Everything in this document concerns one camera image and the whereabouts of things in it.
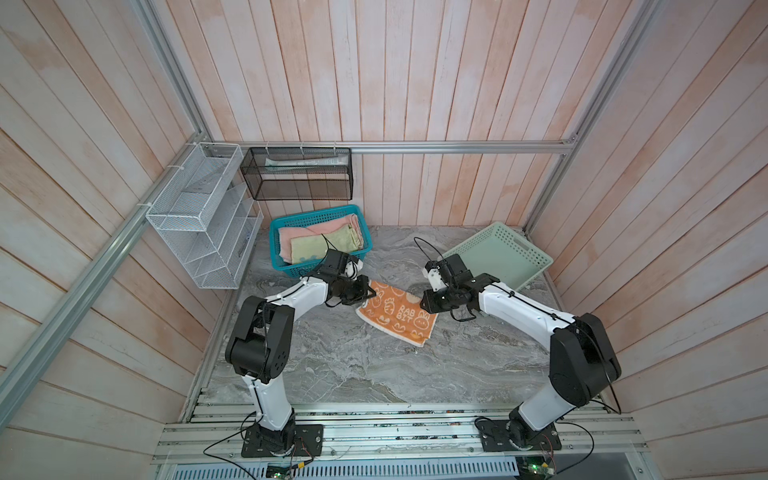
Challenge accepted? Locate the aluminium left wall rail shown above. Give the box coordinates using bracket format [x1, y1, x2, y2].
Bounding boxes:
[1, 132, 209, 429]

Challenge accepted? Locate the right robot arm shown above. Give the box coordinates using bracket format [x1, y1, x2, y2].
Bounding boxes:
[421, 254, 622, 451]

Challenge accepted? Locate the pink towel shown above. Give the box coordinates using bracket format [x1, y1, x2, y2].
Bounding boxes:
[278, 214, 363, 264]

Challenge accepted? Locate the light green towel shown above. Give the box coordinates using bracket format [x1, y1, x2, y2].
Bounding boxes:
[290, 223, 364, 264]

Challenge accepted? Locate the aluminium wall rail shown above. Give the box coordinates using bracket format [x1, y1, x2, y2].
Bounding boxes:
[237, 140, 575, 154]
[1, 132, 209, 429]

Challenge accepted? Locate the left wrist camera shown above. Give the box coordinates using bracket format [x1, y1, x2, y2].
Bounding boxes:
[345, 256, 363, 280]

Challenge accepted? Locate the teal plastic basket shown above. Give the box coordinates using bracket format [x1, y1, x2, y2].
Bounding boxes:
[268, 204, 374, 278]

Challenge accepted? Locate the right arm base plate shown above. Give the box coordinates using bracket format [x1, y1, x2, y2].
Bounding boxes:
[474, 416, 562, 452]

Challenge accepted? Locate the orange patterned towel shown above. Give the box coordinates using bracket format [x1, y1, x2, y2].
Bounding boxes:
[355, 280, 438, 347]

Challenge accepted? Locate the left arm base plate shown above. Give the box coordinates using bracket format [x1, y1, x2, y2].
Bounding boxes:
[241, 423, 324, 458]

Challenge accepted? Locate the aluminium back wall rail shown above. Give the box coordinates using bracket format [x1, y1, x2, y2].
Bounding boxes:
[237, 140, 575, 154]

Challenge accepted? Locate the black mesh wall basket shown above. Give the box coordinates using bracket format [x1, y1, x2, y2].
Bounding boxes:
[240, 146, 354, 201]

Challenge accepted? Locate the light green plastic basket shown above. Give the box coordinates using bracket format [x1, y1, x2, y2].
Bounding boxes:
[445, 222, 553, 290]

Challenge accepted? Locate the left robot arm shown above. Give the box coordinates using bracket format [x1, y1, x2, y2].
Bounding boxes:
[225, 249, 376, 453]

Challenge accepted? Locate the white wire shelf rack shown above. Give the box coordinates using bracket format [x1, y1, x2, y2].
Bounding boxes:
[147, 143, 264, 290]

